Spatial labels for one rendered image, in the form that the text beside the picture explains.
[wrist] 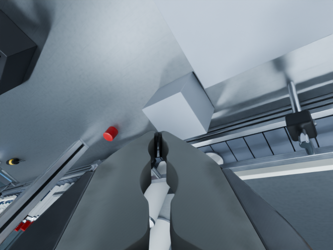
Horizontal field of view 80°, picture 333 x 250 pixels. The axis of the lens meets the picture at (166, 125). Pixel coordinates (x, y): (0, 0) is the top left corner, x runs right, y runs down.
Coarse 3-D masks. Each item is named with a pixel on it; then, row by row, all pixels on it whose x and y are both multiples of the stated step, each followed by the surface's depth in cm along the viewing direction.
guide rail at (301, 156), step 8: (296, 152) 31; (304, 152) 30; (320, 152) 28; (328, 152) 28; (248, 160) 35; (256, 160) 34; (264, 160) 33; (272, 160) 32; (280, 160) 31; (288, 160) 31; (296, 160) 30; (304, 160) 30; (312, 160) 29; (224, 168) 37; (232, 168) 36; (240, 168) 35; (248, 168) 35; (256, 168) 34; (152, 176) 49; (56, 192) 79
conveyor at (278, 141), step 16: (320, 128) 34; (224, 144) 44; (240, 144) 42; (256, 144) 41; (272, 144) 40; (288, 144) 38; (320, 144) 36; (160, 160) 55; (224, 160) 47; (240, 160) 45; (80, 176) 79
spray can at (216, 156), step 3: (207, 153) 46; (210, 153) 46; (213, 153) 46; (216, 153) 46; (210, 156) 45; (213, 156) 45; (216, 156) 45; (219, 156) 46; (213, 159) 45; (216, 159) 45; (219, 159) 45; (222, 159) 46; (219, 162) 45; (222, 162) 46
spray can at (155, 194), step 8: (160, 168) 52; (152, 184) 49; (160, 184) 48; (152, 192) 46; (160, 192) 47; (152, 200) 45; (160, 200) 46; (152, 208) 44; (160, 208) 46; (152, 216) 43; (152, 224) 43
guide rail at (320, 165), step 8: (320, 160) 36; (328, 160) 35; (264, 168) 41; (272, 168) 40; (280, 168) 39; (288, 168) 38; (296, 168) 37; (304, 168) 36; (312, 168) 36; (320, 168) 35; (328, 168) 35; (240, 176) 43; (248, 176) 42; (256, 176) 42; (264, 176) 41; (272, 176) 40
